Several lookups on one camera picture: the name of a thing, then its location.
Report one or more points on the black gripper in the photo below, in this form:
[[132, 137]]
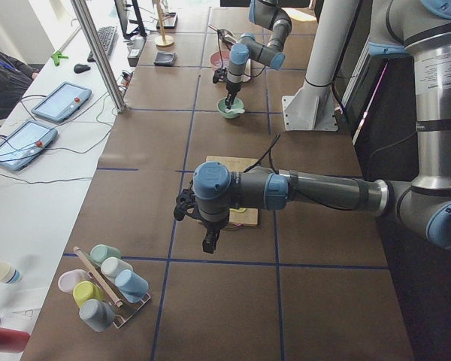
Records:
[[211, 226], [233, 86]]

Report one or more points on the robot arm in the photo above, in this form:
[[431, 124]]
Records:
[[270, 16], [314, 147]]

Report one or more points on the green bowl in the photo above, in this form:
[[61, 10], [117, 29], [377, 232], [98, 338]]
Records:
[[228, 113]]

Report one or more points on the pink bowl with ice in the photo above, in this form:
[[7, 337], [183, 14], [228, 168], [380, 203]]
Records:
[[219, 59]]

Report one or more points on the wooden cutting board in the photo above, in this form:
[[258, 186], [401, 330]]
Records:
[[238, 216]]

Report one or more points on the folded grey cloths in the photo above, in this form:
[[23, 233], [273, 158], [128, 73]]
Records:
[[165, 59]]

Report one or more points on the light blue cup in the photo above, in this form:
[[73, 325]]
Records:
[[131, 285]]

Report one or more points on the wooden mug tree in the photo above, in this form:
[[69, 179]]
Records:
[[163, 40]]

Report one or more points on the white cup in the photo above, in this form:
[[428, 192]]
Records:
[[112, 266]]

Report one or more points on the green cup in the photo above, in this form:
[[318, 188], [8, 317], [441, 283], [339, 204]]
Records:
[[101, 252]]

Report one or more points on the grey cup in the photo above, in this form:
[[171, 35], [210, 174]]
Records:
[[98, 315]]

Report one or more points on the yellow cup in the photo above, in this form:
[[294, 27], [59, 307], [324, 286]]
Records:
[[86, 290]]

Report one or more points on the black keyboard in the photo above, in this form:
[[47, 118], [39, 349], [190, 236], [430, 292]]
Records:
[[108, 38]]

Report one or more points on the pink cup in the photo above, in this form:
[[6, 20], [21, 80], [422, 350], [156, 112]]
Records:
[[68, 280]]

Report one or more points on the black computer mouse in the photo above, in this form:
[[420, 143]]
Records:
[[81, 68]]

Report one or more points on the upper teach pendant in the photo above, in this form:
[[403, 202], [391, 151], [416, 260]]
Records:
[[61, 103]]

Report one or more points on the teach pendant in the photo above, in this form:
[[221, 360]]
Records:
[[24, 144], [61, 103]]

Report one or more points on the green clamp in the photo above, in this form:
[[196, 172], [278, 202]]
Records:
[[57, 56]]

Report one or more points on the paper cup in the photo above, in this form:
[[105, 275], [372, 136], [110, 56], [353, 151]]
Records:
[[9, 274]]

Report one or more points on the lower teach pendant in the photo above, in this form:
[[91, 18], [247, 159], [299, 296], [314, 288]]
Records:
[[24, 144]]

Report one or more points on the red bottle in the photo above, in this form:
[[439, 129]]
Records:
[[13, 341]]

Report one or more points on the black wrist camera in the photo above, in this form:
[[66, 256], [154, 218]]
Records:
[[185, 205]]

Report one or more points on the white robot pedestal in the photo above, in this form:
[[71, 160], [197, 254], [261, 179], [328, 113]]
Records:
[[312, 107]]

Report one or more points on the white wire cup rack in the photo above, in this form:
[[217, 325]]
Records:
[[123, 309]]

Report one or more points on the aluminium frame post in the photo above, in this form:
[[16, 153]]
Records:
[[85, 20]]

